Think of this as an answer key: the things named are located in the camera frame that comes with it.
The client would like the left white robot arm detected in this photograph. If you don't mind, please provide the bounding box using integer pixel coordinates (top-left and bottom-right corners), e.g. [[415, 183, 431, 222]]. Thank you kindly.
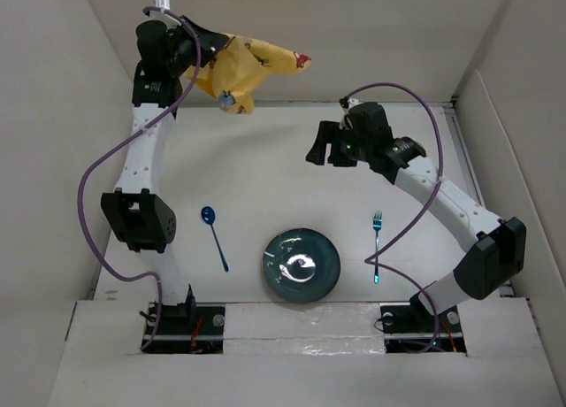
[[101, 16, 229, 334]]

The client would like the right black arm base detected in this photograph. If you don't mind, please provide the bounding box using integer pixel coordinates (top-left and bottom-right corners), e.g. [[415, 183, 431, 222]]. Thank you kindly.
[[373, 303, 467, 354]]

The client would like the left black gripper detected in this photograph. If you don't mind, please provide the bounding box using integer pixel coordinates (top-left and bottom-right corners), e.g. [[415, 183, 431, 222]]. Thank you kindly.
[[169, 17, 231, 78]]

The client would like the yellow car-print cloth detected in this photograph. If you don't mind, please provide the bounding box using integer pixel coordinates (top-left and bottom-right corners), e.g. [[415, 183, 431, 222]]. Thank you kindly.
[[186, 35, 311, 114]]

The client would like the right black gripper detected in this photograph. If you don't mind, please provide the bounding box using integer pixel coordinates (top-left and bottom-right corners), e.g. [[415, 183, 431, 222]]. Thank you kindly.
[[305, 120, 371, 167]]

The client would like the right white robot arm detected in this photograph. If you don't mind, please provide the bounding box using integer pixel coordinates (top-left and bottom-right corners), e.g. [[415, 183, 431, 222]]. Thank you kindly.
[[306, 102, 526, 331]]

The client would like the blue metal fork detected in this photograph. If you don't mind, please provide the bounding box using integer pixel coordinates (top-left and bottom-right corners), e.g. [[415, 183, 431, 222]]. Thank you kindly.
[[372, 211, 382, 284]]

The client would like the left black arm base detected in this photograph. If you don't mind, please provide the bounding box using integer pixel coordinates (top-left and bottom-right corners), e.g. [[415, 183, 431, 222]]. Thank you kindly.
[[140, 304, 226, 355]]

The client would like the dark teal ceramic plate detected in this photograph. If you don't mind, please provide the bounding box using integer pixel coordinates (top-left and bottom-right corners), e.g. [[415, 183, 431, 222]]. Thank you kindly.
[[261, 227, 341, 303]]

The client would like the blue metal spoon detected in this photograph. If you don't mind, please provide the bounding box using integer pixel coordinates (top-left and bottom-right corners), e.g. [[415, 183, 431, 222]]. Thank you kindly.
[[201, 205, 229, 273]]

